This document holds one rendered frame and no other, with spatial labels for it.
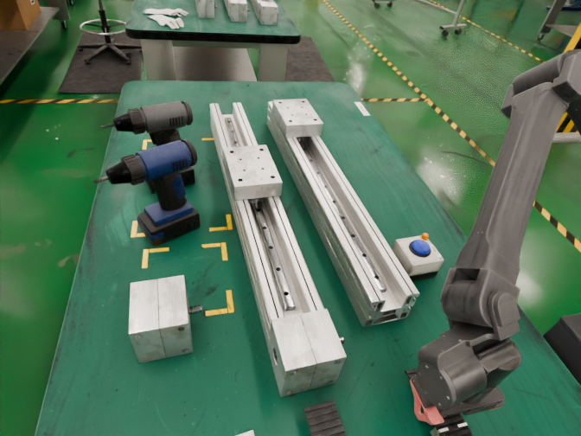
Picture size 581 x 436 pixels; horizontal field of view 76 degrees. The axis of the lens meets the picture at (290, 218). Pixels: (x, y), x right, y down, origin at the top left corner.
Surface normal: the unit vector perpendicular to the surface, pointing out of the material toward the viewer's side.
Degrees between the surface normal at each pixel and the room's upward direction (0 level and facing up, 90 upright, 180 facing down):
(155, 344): 90
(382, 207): 0
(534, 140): 41
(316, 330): 0
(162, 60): 90
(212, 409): 0
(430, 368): 89
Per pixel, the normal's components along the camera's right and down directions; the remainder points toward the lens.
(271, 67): 0.20, 0.68
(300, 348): 0.10, -0.73
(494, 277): 0.36, -0.11
